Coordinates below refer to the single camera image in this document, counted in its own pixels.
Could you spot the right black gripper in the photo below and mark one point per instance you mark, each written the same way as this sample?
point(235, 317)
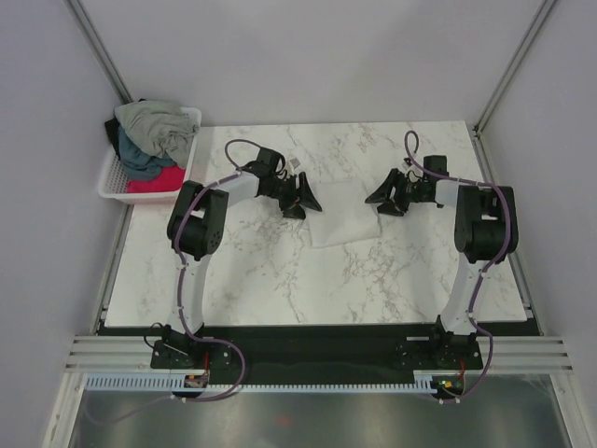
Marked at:
point(382, 193)

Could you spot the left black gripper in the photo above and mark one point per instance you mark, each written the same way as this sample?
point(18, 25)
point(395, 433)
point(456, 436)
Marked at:
point(305, 198)

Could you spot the white t shirt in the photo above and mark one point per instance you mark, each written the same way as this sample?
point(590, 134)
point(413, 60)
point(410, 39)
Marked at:
point(345, 217)

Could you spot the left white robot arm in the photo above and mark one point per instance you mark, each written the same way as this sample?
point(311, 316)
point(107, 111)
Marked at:
point(196, 229)

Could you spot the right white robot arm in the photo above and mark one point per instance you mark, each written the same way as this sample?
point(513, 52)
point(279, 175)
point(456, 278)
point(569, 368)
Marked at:
point(485, 232)

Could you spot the red t shirt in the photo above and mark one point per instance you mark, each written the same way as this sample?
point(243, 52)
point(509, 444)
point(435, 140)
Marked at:
point(169, 179)

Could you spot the grey t shirt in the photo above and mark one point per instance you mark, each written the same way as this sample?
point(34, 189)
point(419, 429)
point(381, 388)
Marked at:
point(159, 129)

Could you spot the teal t shirt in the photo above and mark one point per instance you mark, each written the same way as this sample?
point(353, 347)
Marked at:
point(136, 164)

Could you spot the white plastic basket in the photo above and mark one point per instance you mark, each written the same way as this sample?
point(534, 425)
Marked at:
point(113, 182)

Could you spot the black t shirt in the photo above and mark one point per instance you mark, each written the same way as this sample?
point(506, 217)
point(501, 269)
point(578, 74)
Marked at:
point(131, 118)

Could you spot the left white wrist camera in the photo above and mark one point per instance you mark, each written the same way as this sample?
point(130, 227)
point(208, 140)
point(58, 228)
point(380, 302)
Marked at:
point(292, 164)

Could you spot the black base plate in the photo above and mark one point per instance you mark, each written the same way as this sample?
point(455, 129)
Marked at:
point(318, 352)

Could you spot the right aluminium frame post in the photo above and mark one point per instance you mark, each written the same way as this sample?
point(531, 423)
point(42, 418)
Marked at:
point(532, 33)

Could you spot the aluminium frame post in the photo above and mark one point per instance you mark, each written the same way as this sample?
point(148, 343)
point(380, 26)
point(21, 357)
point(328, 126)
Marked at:
point(99, 49)
point(532, 33)

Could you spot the aluminium front rail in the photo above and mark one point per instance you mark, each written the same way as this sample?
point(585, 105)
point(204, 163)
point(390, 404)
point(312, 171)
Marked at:
point(511, 355)

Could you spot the white slotted cable duct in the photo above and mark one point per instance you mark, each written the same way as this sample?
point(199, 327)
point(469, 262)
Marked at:
point(198, 381)

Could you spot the left aluminium frame post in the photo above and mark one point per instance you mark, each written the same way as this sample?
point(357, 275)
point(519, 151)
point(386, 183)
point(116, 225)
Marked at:
point(99, 49)

